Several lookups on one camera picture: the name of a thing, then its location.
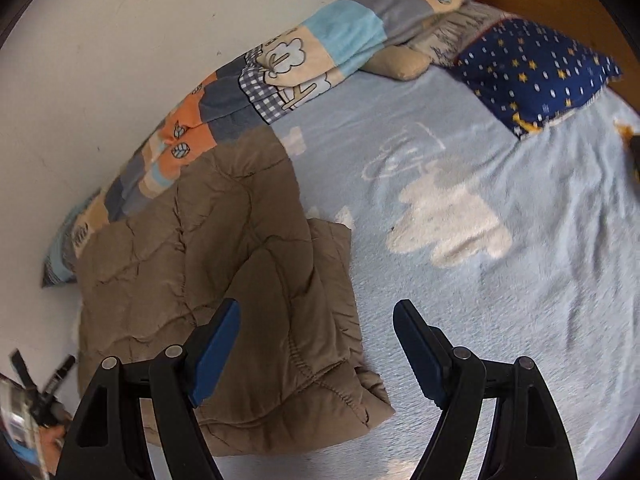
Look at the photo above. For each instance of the patchwork cartoon print quilt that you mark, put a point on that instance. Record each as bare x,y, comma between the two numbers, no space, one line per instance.
340,30

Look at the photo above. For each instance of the grey printed pillow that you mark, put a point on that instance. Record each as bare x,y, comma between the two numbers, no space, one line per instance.
450,30

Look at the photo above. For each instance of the brown hooded puffer jacket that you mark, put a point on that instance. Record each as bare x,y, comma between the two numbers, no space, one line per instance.
210,270

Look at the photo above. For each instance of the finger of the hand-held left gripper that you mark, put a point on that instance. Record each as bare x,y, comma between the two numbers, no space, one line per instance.
62,367
22,367

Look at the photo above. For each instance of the navy star print pillow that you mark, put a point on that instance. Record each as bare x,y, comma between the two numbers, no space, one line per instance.
540,70

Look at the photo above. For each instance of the person's left hand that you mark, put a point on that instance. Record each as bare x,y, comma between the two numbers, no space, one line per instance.
51,445

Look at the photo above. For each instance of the beige pillow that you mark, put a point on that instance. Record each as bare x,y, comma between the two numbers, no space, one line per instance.
400,62

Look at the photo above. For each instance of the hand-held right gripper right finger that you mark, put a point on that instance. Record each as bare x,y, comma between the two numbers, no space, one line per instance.
419,355

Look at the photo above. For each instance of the dark object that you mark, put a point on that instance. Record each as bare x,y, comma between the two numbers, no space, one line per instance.
634,152

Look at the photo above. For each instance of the light blue cloud bed blanket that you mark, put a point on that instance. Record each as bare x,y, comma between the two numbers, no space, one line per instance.
500,320

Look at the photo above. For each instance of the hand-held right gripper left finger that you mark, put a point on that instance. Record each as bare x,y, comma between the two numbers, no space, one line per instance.
216,355

